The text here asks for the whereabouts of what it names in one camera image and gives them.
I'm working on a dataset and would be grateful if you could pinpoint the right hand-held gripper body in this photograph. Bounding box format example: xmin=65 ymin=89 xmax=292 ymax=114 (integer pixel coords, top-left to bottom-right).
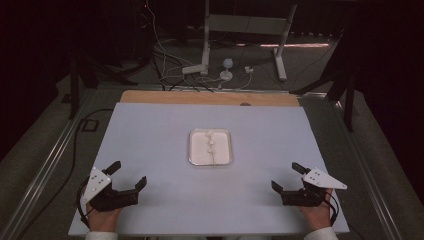
xmin=281 ymin=166 xmax=348 ymax=207

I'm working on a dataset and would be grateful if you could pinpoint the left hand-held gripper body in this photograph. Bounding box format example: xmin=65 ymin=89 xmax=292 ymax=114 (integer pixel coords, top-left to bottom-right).
xmin=81 ymin=166 xmax=140 ymax=213

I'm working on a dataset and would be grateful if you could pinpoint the white rectangular tray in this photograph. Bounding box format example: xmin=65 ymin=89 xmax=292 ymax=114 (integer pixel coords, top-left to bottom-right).
xmin=187 ymin=128 xmax=234 ymax=167

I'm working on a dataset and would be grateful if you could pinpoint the thin wooden skewer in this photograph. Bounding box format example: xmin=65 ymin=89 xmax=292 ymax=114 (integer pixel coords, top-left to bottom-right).
xmin=208 ymin=130 xmax=216 ymax=166

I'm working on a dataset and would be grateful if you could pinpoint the person's left hand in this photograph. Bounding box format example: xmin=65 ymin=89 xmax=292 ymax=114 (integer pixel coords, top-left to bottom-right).
xmin=86 ymin=203 xmax=122 ymax=233

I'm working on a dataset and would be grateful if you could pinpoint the person's right hand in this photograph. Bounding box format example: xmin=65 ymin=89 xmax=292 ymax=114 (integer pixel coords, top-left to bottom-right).
xmin=298 ymin=188 xmax=335 ymax=232

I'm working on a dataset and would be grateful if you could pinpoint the white sheet table cover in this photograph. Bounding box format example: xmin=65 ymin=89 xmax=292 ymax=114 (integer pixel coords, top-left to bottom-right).
xmin=67 ymin=101 xmax=351 ymax=237

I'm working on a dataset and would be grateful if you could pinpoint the black tripod stand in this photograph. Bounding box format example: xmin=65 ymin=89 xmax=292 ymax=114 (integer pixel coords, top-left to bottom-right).
xmin=289 ymin=29 xmax=356 ymax=133
xmin=67 ymin=52 xmax=140 ymax=121

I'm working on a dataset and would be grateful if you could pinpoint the wooden table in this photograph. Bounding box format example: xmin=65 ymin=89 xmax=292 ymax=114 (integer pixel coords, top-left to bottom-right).
xmin=119 ymin=89 xmax=301 ymax=108

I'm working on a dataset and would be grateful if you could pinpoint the white round webcam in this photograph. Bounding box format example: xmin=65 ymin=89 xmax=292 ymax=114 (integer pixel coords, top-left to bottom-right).
xmin=219 ymin=57 xmax=235 ymax=82

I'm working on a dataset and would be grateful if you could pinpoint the white power strip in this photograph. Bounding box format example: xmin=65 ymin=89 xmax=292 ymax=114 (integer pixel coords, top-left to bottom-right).
xmin=181 ymin=63 xmax=208 ymax=75

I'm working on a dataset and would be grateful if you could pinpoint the white metal stand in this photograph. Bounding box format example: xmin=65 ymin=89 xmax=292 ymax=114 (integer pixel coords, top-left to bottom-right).
xmin=200 ymin=0 xmax=298 ymax=82

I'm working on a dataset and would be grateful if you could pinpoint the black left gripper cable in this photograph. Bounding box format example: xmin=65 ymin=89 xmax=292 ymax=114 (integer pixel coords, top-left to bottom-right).
xmin=76 ymin=176 xmax=93 ymax=230

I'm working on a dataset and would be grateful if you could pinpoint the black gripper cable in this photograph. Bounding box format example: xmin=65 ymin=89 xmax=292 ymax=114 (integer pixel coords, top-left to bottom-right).
xmin=327 ymin=194 xmax=341 ymax=227
xmin=76 ymin=176 xmax=93 ymax=230

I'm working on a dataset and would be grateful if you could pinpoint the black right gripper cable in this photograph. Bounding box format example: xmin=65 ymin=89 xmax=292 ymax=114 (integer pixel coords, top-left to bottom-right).
xmin=327 ymin=194 xmax=341 ymax=227

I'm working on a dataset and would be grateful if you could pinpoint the black floor cable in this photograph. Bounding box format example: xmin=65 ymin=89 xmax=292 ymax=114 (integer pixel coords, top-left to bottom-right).
xmin=15 ymin=107 xmax=115 ymax=240

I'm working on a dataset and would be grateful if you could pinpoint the black square floor bracket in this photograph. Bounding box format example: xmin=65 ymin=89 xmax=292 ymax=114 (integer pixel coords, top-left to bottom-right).
xmin=79 ymin=118 xmax=100 ymax=133

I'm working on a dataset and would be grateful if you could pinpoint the aluminium floor rail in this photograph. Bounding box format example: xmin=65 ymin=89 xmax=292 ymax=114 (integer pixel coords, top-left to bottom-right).
xmin=0 ymin=87 xmax=98 ymax=240
xmin=332 ymin=99 xmax=402 ymax=240

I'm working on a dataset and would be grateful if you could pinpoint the white floor cable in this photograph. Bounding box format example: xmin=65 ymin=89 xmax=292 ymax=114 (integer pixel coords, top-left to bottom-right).
xmin=144 ymin=0 xmax=203 ymax=88

